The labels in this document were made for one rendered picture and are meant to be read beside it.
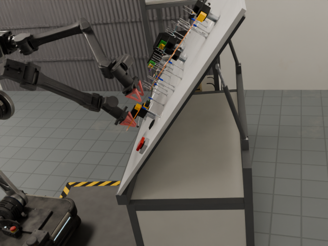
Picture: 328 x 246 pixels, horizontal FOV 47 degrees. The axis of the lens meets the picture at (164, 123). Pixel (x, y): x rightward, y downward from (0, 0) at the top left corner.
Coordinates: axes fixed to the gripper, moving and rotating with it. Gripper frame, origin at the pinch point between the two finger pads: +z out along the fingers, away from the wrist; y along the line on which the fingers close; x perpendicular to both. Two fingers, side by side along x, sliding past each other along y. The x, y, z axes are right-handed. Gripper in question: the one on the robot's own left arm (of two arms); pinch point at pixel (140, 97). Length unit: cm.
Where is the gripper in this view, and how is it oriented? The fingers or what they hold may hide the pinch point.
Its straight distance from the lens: 188.9
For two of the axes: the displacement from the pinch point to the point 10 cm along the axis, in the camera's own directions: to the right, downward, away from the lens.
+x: -7.8, 3.9, 5.0
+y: 1.8, -6.2, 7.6
